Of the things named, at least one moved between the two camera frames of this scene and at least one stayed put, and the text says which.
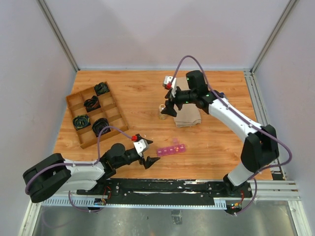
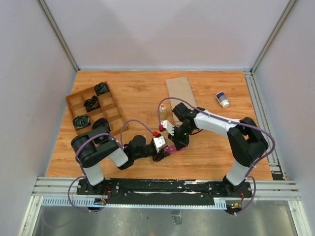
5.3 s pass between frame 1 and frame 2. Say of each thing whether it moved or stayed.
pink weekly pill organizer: stayed
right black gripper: moved
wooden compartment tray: stayed
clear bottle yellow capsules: stayed
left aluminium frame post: stayed
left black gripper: moved
